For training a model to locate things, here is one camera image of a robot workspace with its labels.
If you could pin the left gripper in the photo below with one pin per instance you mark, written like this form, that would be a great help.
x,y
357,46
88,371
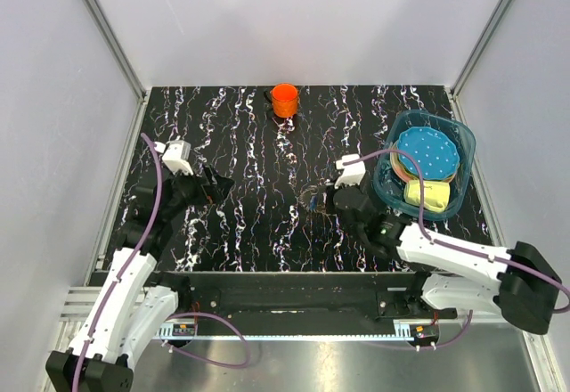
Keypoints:
x,y
216,191

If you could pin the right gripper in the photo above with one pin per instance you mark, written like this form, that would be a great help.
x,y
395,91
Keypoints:
x,y
330,190

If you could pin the blue-headed key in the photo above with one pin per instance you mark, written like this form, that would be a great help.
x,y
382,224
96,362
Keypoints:
x,y
313,202

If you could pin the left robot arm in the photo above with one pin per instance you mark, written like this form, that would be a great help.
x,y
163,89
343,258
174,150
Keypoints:
x,y
109,344

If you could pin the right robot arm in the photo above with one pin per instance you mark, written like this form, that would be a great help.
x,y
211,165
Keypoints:
x,y
515,283

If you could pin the teal plastic container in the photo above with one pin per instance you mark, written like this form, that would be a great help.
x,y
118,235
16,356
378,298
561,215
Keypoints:
x,y
389,187

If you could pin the yellow plate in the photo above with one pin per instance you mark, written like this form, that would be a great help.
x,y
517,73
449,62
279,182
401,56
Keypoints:
x,y
394,160

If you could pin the pink plate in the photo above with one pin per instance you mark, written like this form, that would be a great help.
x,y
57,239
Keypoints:
x,y
402,172

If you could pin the blue polka dot plate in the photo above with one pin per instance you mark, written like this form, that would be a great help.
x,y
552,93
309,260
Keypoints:
x,y
434,152

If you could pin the orange cup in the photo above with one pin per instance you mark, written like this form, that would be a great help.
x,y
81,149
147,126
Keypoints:
x,y
284,99

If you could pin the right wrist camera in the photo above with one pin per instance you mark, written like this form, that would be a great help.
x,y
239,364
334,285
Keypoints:
x,y
351,171

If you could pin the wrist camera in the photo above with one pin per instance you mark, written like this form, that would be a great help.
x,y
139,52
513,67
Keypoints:
x,y
174,155
351,171

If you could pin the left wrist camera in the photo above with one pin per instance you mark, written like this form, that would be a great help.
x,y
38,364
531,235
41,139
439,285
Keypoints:
x,y
174,155

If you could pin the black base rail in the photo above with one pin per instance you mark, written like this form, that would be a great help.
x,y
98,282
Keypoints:
x,y
371,295

